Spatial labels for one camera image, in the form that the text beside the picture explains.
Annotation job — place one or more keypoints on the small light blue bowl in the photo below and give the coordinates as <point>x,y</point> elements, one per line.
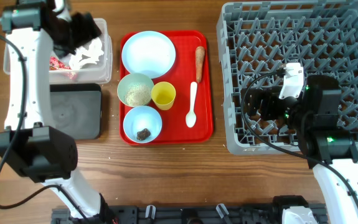
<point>139,118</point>

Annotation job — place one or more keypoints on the large light blue plate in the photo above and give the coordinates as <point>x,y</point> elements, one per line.
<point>148,52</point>

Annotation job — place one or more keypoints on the dark brown food scrap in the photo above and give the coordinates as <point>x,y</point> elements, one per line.
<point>143,134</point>

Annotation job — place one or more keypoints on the grey dishwasher rack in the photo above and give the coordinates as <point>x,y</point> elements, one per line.
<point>257,38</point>

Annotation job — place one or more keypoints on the orange carrot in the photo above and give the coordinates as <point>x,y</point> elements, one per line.
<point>199,61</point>

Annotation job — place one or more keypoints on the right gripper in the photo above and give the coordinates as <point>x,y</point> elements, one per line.
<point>270,97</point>

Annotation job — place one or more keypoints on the light green bowl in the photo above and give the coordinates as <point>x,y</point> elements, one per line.
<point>129,79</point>

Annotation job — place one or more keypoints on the cooked white rice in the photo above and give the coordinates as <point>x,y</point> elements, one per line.
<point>138,95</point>

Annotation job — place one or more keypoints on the white plastic spoon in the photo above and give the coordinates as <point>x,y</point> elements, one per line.
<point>191,116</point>

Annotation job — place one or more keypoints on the red serving tray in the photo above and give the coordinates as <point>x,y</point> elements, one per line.
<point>181,75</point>

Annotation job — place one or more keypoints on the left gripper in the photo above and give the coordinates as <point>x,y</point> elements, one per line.
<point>88,31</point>

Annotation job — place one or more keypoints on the white tissue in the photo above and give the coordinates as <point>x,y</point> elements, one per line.
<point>85,56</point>

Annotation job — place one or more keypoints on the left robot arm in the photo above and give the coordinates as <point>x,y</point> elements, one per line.
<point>30,143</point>

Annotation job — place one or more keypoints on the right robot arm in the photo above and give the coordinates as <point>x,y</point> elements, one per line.
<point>330,150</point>

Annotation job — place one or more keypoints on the black plastic tray bin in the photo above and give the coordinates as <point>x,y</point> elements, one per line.
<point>76,109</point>

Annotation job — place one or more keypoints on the yellow plastic cup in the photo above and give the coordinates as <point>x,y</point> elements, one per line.
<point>163,94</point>

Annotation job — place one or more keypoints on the red snack wrapper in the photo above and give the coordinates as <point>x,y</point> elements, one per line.
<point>56,65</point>

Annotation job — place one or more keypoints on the clear plastic bin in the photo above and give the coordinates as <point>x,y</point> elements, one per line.
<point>91,71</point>

